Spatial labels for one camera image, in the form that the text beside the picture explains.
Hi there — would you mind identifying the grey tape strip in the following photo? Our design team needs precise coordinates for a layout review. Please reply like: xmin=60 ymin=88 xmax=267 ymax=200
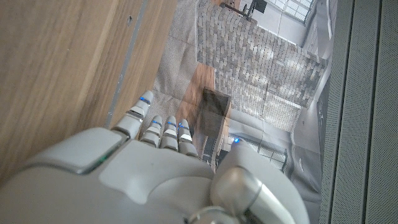
xmin=104 ymin=0 xmax=149 ymax=129

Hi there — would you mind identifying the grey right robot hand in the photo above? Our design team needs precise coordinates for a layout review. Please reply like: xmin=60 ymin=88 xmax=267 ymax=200
xmin=0 ymin=90 xmax=312 ymax=224

